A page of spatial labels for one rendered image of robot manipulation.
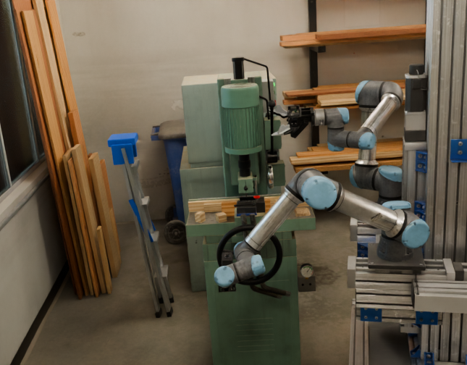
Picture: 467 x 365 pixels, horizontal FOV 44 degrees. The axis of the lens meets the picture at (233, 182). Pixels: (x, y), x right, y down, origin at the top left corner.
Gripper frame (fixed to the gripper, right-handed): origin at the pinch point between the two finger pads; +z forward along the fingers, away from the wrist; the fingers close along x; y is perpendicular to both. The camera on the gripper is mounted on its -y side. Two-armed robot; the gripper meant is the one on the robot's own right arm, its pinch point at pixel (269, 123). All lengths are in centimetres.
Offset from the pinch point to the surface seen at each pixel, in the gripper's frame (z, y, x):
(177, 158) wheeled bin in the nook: 66, -157, -109
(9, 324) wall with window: 146, -94, 49
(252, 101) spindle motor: 7.2, 7.9, -6.8
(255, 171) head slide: 7.2, -31.4, 3.2
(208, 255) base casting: 32, -42, 42
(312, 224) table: -17, -32, 35
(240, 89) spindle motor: 12.3, 13.7, -9.2
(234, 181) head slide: 17.9, -34.8, 5.6
